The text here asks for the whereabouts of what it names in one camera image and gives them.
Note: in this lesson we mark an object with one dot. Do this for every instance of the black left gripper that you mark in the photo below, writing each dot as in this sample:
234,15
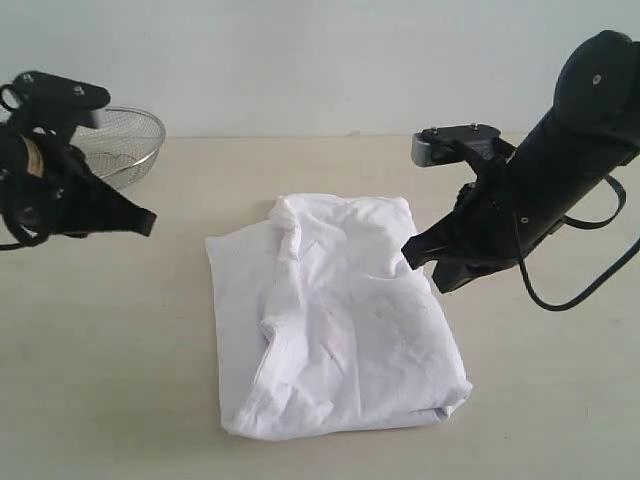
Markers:
38,177

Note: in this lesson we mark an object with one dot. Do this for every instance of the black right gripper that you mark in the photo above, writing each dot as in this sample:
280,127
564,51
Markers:
489,226

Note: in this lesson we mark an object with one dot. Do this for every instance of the metal wire mesh basket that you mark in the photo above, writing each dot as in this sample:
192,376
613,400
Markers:
124,147

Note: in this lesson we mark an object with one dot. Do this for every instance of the white t-shirt red logo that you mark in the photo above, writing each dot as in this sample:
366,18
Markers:
322,326

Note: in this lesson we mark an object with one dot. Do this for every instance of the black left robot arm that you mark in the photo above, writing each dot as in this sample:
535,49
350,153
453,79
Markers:
47,189

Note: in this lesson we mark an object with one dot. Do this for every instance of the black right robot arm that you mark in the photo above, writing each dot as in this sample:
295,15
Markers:
591,128

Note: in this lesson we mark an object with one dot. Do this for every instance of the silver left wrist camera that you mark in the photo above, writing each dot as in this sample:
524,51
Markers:
54,104

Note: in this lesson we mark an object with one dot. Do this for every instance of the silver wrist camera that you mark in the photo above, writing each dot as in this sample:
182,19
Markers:
54,104
479,145

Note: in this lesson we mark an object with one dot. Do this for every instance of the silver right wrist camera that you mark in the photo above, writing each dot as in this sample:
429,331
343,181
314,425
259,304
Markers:
479,145

